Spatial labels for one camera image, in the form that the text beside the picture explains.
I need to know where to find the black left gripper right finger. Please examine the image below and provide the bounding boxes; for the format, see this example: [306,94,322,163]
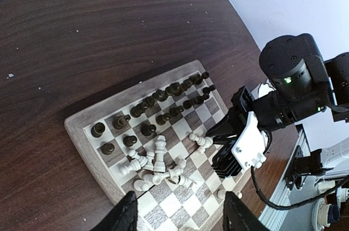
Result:
[222,191,269,231]

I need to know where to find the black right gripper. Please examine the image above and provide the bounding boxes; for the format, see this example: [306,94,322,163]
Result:
[206,87,270,178]

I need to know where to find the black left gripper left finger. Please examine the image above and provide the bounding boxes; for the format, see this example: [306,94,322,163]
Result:
[92,191,138,231]

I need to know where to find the white king chess piece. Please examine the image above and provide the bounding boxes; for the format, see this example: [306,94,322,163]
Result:
[216,189,243,200]

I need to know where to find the wooden chess board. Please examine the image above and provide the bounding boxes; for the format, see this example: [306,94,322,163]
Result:
[64,60,249,230]

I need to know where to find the pile of white chess pieces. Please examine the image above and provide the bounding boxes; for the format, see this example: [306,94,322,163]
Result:
[119,132,215,192]

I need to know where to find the black chess pieces rows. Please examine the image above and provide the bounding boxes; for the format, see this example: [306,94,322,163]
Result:
[91,72,223,163]

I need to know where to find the aluminium front rail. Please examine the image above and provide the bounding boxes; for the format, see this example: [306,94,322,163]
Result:
[258,125,309,230]

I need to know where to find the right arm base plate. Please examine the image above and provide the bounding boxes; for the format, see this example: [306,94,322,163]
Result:
[284,145,330,191]

